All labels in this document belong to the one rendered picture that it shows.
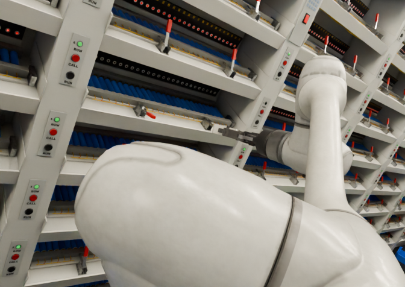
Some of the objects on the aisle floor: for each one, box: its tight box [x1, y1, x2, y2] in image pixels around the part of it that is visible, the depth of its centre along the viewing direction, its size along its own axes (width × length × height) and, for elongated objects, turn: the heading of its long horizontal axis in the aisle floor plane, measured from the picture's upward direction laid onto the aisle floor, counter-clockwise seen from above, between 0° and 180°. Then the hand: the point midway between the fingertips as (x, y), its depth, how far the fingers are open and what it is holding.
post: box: [0, 0, 120, 287], centre depth 88 cm, size 20×9×173 cm, turn 163°
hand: (224, 131), depth 108 cm, fingers open, 3 cm apart
